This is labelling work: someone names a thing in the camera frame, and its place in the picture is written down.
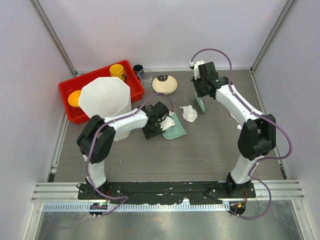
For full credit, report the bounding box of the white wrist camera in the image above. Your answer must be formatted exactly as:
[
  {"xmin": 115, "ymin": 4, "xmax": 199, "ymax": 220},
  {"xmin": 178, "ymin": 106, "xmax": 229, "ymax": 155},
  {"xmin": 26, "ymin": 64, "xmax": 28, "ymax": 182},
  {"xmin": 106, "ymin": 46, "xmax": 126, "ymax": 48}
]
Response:
[
  {"xmin": 159, "ymin": 111, "xmax": 176, "ymax": 131},
  {"xmin": 189, "ymin": 60, "xmax": 205, "ymax": 80}
]

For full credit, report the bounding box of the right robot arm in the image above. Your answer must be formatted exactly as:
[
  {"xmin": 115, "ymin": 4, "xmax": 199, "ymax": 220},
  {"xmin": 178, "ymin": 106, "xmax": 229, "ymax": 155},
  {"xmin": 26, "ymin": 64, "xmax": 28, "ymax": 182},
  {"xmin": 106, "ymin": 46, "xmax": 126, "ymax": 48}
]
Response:
[{"xmin": 189, "ymin": 60, "xmax": 276, "ymax": 198}]

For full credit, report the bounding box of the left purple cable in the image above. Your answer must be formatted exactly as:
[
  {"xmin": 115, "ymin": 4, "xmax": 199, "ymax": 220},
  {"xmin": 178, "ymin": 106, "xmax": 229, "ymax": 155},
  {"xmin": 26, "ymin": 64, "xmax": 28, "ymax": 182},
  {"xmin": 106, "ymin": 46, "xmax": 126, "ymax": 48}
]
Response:
[{"xmin": 84, "ymin": 92, "xmax": 175, "ymax": 218}]

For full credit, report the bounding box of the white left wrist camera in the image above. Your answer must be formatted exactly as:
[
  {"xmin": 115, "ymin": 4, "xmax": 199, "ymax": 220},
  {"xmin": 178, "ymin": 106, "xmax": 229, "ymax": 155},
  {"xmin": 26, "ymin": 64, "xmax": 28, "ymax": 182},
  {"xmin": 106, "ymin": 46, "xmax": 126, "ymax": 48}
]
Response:
[{"xmin": 159, "ymin": 111, "xmax": 176, "ymax": 131}]

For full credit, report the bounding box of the orange bowl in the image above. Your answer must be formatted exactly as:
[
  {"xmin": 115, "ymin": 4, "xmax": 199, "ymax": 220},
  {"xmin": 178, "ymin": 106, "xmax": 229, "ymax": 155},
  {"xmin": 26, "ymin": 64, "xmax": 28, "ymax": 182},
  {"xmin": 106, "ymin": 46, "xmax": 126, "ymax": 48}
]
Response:
[{"xmin": 67, "ymin": 90, "xmax": 82, "ymax": 109}]

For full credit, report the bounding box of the yellow mug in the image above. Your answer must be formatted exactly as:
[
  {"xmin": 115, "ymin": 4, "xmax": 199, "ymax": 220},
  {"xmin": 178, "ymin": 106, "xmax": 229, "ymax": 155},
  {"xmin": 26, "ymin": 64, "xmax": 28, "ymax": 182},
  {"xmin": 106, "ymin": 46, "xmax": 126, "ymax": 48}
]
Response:
[{"xmin": 109, "ymin": 63, "xmax": 127, "ymax": 82}]

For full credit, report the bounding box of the green dustpan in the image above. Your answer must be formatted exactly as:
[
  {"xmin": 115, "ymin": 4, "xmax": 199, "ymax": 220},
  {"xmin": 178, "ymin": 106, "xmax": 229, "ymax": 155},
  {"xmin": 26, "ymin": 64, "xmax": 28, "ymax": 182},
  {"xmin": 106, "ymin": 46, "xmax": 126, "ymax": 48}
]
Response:
[{"xmin": 162, "ymin": 112, "xmax": 187, "ymax": 140}]

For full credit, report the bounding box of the clear glass cup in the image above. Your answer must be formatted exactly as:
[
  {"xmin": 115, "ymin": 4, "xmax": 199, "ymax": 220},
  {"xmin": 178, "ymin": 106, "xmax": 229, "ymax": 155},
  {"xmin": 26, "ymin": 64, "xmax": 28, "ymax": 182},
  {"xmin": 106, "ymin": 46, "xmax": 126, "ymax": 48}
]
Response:
[{"xmin": 138, "ymin": 68, "xmax": 153, "ymax": 88}]

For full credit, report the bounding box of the black cup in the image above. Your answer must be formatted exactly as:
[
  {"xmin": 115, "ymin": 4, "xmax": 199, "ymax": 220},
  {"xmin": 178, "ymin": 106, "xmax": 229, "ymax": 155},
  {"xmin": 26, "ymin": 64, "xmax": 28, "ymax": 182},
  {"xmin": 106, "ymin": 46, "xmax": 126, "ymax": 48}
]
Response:
[{"xmin": 132, "ymin": 64, "xmax": 143, "ymax": 75}]

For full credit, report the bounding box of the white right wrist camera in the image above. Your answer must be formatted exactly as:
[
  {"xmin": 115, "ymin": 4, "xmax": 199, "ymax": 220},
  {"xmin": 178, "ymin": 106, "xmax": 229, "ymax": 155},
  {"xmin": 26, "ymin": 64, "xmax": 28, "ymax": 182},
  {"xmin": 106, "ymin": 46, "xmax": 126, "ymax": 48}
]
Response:
[{"xmin": 189, "ymin": 60, "xmax": 205, "ymax": 80}]

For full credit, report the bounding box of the white slotted cable duct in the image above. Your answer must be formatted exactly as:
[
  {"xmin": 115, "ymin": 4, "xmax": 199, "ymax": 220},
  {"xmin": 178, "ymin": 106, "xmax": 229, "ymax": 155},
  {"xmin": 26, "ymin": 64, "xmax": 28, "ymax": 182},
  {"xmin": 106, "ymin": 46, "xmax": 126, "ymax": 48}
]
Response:
[{"xmin": 42, "ymin": 201, "xmax": 230, "ymax": 213}]

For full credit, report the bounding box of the cream round plate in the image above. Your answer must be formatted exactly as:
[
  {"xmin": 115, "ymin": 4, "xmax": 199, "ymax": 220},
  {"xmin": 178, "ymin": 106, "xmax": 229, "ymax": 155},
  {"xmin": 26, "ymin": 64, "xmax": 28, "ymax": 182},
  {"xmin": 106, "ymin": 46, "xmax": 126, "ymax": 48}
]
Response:
[{"xmin": 152, "ymin": 74, "xmax": 178, "ymax": 95}]

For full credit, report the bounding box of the red plastic tray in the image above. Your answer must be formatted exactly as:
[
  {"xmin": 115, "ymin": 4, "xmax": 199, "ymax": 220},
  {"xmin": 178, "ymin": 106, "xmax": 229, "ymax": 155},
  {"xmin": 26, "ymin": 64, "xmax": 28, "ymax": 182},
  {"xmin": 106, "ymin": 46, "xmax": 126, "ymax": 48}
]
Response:
[{"xmin": 58, "ymin": 60, "xmax": 145, "ymax": 125}]

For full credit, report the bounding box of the white translucent waste bin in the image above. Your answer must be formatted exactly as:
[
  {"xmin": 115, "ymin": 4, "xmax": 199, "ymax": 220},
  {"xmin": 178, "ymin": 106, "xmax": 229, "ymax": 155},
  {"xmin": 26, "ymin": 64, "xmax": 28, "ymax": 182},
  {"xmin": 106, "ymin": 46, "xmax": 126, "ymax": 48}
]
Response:
[{"xmin": 78, "ymin": 76, "xmax": 132, "ymax": 142}]

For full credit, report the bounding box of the green hand brush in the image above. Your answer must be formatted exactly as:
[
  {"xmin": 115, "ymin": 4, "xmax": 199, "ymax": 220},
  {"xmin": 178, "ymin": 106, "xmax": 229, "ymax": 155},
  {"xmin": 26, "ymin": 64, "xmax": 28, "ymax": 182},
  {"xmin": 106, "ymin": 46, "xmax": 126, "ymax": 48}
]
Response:
[{"xmin": 194, "ymin": 92, "xmax": 206, "ymax": 115}]

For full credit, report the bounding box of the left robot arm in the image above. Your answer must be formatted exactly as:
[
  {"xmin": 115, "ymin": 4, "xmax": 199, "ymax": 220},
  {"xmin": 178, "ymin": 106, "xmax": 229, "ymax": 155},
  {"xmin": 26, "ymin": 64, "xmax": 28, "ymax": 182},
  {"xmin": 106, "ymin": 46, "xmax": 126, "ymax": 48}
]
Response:
[{"xmin": 76, "ymin": 101, "xmax": 176, "ymax": 200}]

